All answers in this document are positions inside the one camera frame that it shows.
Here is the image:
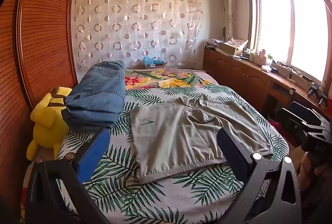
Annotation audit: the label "wooden slatted wardrobe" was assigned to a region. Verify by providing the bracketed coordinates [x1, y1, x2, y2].
[0, 0, 79, 204]

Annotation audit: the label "circle-patterned sheer curtain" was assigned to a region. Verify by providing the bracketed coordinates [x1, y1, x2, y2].
[73, 0, 205, 71]

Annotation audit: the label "floral bedsheet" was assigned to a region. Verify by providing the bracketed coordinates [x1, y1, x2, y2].
[124, 68, 217, 89]

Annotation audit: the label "wooden cabinet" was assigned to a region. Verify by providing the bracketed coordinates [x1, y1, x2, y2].
[203, 46, 332, 121]

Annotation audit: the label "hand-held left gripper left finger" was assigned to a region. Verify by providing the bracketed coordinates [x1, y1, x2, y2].
[26, 127, 112, 224]

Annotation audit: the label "grey pants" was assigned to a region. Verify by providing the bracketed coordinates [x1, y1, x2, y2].
[129, 94, 273, 184]

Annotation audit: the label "red cloth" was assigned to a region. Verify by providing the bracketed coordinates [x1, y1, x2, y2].
[267, 120, 284, 132]

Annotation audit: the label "folded blue jeans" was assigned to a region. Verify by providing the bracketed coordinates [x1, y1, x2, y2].
[63, 60, 127, 129]

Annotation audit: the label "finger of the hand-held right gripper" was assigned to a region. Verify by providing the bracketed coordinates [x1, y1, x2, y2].
[288, 101, 325, 126]
[277, 108, 302, 146]

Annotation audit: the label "person's right hand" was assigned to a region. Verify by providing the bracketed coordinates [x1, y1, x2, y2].
[297, 152, 332, 189]

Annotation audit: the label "yellow plush toy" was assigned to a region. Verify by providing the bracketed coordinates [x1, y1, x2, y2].
[27, 86, 73, 161]

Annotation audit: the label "pink figurine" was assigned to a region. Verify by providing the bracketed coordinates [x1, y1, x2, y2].
[255, 49, 268, 65]

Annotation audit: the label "leaf-print bedsheet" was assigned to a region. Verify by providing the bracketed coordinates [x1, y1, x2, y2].
[23, 84, 290, 224]

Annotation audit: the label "white window curtain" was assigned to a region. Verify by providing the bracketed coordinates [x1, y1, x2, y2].
[220, 0, 235, 42]

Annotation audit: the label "window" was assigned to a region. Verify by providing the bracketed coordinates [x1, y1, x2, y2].
[248, 0, 332, 82]

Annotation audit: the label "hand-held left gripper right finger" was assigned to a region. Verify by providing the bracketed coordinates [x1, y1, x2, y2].
[217, 128, 303, 224]

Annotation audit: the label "stack of papers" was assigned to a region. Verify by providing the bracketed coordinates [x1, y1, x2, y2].
[229, 37, 250, 48]

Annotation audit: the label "cardboard box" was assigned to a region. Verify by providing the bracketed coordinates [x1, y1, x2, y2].
[220, 42, 242, 56]

